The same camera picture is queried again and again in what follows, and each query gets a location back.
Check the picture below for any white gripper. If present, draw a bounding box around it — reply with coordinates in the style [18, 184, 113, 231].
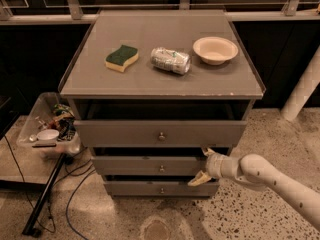
[188, 148, 239, 187]

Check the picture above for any grey drawer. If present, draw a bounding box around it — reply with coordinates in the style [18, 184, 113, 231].
[104, 175, 219, 198]
[73, 100, 248, 148]
[91, 147, 206, 176]

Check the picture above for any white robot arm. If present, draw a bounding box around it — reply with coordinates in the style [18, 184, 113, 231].
[188, 148, 320, 231]

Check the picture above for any grey bottom drawer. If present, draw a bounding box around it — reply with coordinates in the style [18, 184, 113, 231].
[104, 175, 219, 198]

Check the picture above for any grey drawer cabinet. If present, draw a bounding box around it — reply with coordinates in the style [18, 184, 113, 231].
[58, 9, 266, 198]

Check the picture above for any grey top drawer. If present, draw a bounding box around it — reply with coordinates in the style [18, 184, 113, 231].
[73, 100, 248, 148]

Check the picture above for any crushed silver can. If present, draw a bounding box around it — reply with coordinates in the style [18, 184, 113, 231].
[150, 47, 191, 75]

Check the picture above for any green yellow sponge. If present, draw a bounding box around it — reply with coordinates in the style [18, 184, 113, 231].
[105, 45, 139, 72]

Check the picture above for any white pillar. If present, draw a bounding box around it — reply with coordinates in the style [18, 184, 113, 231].
[281, 46, 320, 121]

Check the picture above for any small white bowl in bin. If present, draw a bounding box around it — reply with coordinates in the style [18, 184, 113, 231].
[37, 129, 59, 141]

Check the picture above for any clear plastic bin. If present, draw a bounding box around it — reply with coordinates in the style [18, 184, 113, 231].
[17, 92, 82, 159]

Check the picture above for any metal railing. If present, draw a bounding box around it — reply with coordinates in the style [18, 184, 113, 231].
[0, 0, 320, 25]

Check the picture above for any black metal bar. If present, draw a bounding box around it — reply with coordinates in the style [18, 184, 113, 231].
[22, 153, 66, 237]

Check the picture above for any blue cable on floor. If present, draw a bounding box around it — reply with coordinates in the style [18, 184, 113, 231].
[64, 168, 97, 240]

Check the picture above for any black cable on floor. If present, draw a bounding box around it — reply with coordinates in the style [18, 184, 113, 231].
[3, 135, 57, 234]

